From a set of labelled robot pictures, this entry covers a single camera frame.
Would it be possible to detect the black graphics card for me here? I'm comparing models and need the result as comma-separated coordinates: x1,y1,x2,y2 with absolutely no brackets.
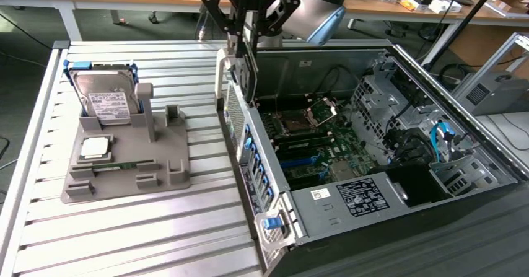
225,10,260,104

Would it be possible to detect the open PC case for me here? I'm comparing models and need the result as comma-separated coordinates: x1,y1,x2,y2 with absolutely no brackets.
215,40,529,277

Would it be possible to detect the metal socket cover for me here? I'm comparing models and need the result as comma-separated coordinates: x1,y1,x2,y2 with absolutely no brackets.
307,97,341,126

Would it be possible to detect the black office chair base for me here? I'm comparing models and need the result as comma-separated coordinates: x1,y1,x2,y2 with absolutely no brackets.
384,21,441,42

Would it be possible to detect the perforated metal drive cage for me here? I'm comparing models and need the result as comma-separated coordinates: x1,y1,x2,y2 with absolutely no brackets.
349,56,419,129

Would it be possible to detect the CPU socket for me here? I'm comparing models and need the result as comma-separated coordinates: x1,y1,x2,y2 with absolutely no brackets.
280,109,328,134

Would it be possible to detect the small white box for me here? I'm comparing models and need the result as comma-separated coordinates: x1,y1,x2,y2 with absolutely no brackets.
428,0,463,14

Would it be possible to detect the hard disk in blue caddy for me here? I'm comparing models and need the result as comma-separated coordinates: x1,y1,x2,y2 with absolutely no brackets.
64,60,144,126

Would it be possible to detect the black labelled RAM stick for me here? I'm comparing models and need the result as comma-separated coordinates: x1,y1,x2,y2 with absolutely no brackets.
276,136,335,151

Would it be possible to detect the black stand pole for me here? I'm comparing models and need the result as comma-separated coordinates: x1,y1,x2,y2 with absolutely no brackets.
420,0,504,71

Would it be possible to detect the green motherboard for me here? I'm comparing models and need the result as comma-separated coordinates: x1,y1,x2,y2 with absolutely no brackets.
256,94,388,188

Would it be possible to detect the blue expansion slot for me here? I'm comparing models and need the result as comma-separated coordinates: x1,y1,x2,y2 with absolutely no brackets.
280,156,317,169

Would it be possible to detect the grey parts rack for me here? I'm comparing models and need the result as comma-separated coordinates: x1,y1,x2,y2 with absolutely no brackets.
60,83,193,204

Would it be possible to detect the silver CPU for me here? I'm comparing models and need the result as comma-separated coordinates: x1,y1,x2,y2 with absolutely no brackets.
80,136,113,159

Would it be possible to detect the green RAM stick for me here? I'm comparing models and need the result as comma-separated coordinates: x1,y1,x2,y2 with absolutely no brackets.
91,162,139,170

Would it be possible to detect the grey computer tower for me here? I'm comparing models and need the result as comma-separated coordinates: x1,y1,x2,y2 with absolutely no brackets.
452,71,529,117

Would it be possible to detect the grey power supply unit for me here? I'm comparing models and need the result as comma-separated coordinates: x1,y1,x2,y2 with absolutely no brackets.
291,173,411,238

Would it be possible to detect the grey disk bay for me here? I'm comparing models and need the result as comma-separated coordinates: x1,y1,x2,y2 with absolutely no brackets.
428,159,504,198

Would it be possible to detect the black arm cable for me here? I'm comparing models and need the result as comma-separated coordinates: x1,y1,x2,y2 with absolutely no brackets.
196,2,209,42

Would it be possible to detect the black coiled cable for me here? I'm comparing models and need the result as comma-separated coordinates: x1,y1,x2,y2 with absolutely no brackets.
437,62,473,86

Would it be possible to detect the black wire bundle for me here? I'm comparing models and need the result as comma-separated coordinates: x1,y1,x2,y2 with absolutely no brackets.
383,127,435,166

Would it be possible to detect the blue disk wire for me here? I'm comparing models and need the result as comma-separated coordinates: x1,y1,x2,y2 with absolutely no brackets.
428,119,456,166

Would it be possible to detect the aluminium profile frame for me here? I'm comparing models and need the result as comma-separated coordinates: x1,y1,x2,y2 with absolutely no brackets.
452,31,529,97

